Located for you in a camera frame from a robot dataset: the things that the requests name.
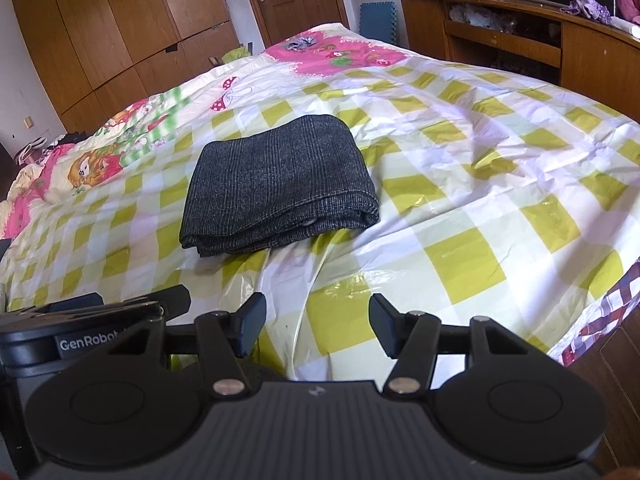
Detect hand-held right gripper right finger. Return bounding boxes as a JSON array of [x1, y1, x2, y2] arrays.
[[369, 294, 538, 400]]

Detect cartoon printed quilt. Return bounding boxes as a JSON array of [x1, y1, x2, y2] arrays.
[[0, 22, 417, 241]]

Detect purple plaid bedsheet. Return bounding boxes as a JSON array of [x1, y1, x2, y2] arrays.
[[559, 254, 640, 369]]

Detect blue foam mat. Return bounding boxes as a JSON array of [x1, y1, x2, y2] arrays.
[[360, 2, 401, 42]]

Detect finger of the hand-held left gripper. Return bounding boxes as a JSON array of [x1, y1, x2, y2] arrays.
[[95, 285, 192, 322]]

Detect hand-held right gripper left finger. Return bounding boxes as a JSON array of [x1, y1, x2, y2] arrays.
[[107, 292, 267, 400]]

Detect wooden desk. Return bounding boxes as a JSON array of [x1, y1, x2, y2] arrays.
[[397, 0, 640, 123]]

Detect wooden wardrobe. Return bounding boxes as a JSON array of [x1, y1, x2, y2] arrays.
[[5, 0, 242, 134]]

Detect black and white striped bag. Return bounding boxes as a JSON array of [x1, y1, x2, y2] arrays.
[[15, 140, 49, 164]]

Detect dark cloth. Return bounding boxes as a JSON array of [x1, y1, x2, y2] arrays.
[[47, 132, 92, 149]]

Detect small grey cloth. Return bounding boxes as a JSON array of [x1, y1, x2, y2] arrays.
[[284, 35, 321, 53]]

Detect white plastic bags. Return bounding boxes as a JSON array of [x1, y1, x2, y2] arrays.
[[448, 2, 519, 32]]

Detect dark grey pants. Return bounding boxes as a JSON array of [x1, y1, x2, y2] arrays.
[[179, 114, 381, 259]]

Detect white rolled paper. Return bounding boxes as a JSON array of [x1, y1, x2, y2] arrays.
[[612, 16, 640, 39]]

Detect green cloth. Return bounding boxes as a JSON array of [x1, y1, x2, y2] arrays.
[[219, 45, 252, 64]]

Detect purple cloth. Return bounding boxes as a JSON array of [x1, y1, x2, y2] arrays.
[[559, 0, 612, 25]]

